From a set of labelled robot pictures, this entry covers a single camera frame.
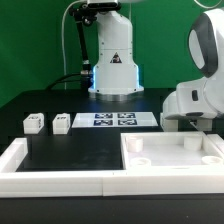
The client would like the white square table top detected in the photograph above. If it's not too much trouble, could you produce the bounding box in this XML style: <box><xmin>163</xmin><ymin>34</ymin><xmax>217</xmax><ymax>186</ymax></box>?
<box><xmin>121</xmin><ymin>132</ymin><xmax>224</xmax><ymax>171</ymax></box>

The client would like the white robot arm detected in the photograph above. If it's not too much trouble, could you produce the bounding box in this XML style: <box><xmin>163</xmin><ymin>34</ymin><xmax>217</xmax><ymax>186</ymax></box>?
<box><xmin>87</xmin><ymin>0</ymin><xmax>224</xmax><ymax>119</ymax></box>

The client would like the white tag sheet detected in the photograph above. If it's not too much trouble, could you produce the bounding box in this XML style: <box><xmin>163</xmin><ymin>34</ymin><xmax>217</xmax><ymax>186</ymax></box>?
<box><xmin>72</xmin><ymin>112</ymin><xmax>158</xmax><ymax>128</ymax></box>

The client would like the white U-shaped obstacle fence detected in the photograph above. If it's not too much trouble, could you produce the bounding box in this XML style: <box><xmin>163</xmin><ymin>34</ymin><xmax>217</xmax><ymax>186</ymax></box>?
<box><xmin>0</xmin><ymin>134</ymin><xmax>224</xmax><ymax>198</ymax></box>

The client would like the black cable bundle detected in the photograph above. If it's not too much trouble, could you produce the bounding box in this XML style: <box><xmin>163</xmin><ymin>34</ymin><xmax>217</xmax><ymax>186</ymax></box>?
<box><xmin>45</xmin><ymin>73</ymin><xmax>91</xmax><ymax>92</ymax></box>

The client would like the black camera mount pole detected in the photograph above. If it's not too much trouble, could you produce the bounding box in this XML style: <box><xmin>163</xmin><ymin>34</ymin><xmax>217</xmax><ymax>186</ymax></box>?
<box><xmin>69</xmin><ymin>3</ymin><xmax>96</xmax><ymax>78</ymax></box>

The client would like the white cable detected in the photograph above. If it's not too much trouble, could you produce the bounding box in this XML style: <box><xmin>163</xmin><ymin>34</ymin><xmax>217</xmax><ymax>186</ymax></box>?
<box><xmin>61</xmin><ymin>0</ymin><xmax>87</xmax><ymax>90</ymax></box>

